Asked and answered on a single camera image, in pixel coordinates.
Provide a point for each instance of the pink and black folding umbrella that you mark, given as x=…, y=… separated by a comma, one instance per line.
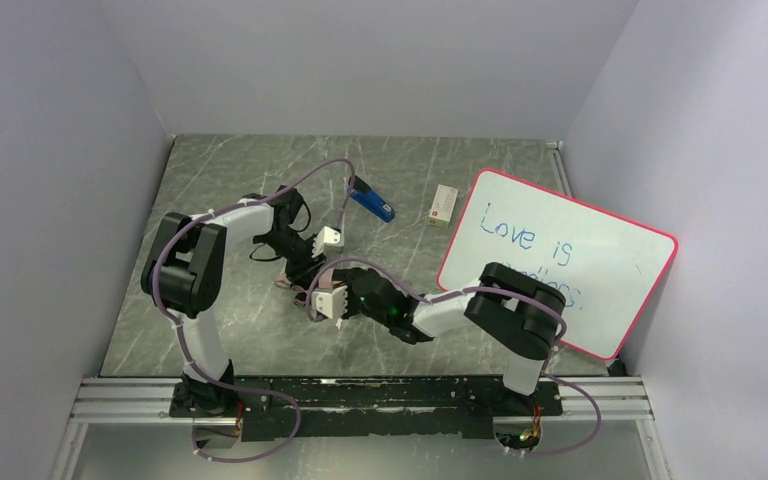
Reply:
x=325, y=278

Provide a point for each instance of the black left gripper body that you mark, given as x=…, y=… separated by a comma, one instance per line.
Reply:
x=298, y=271

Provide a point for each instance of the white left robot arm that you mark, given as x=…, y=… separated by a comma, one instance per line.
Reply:
x=183, y=274

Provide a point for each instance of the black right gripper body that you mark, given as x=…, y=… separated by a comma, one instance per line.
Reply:
x=347, y=285

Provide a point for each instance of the blue and black stapler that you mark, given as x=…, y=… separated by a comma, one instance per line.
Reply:
x=363, y=194

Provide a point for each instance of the pink framed whiteboard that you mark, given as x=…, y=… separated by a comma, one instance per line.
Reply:
x=606, y=266

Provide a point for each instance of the small white staple box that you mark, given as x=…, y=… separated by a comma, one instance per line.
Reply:
x=443, y=206

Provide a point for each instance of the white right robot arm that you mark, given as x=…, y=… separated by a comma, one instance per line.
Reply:
x=521, y=313

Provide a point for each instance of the aluminium rail frame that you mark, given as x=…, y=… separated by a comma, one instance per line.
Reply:
x=145, y=401

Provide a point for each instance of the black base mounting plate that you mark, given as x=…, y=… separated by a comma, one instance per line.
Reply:
x=272, y=408

